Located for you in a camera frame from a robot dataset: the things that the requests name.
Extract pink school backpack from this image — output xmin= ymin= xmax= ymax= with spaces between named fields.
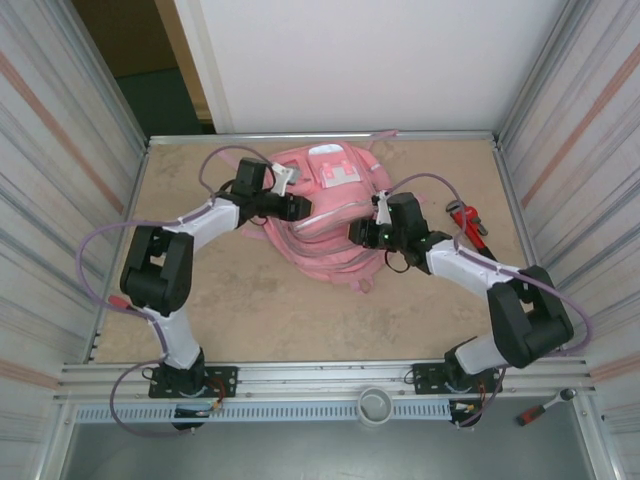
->
xmin=241 ymin=128 xmax=399 ymax=295

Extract red pipe wrench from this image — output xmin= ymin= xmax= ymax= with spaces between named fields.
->
xmin=446 ymin=199 xmax=499 ymax=262

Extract grey round cup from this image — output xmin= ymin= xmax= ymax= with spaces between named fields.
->
xmin=358 ymin=385 xmax=394 ymax=429

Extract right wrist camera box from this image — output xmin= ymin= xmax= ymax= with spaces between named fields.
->
xmin=372 ymin=191 xmax=392 ymax=225

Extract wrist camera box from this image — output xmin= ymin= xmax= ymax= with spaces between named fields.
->
xmin=269 ymin=163 xmax=304 ymax=195
xmin=372 ymin=191 xmax=392 ymax=225

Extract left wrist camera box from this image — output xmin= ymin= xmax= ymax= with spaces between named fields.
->
xmin=269 ymin=163 xmax=304 ymax=195

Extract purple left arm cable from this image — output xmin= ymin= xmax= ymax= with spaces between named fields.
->
xmin=79 ymin=144 xmax=276 ymax=438

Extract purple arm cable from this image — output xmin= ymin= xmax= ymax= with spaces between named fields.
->
xmin=383 ymin=172 xmax=595 ymax=430
xmin=79 ymin=144 xmax=276 ymax=438

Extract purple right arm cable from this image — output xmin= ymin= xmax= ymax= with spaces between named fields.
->
xmin=383 ymin=172 xmax=595 ymax=430

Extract white door frame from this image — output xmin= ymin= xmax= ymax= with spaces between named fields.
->
xmin=172 ymin=0 xmax=235 ymax=135

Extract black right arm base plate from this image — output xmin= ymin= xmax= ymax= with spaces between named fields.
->
xmin=410 ymin=362 xmax=501 ymax=396

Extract aluminium table frame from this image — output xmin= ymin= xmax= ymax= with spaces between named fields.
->
xmin=58 ymin=130 xmax=599 ymax=406

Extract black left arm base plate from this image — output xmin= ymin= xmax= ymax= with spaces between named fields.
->
xmin=148 ymin=364 xmax=239 ymax=400

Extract slotted grey cable duct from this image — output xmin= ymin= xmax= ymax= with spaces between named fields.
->
xmin=74 ymin=399 xmax=481 ymax=424

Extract red-handled ratchet wrench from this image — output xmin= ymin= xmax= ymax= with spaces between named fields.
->
xmin=517 ymin=388 xmax=577 ymax=427

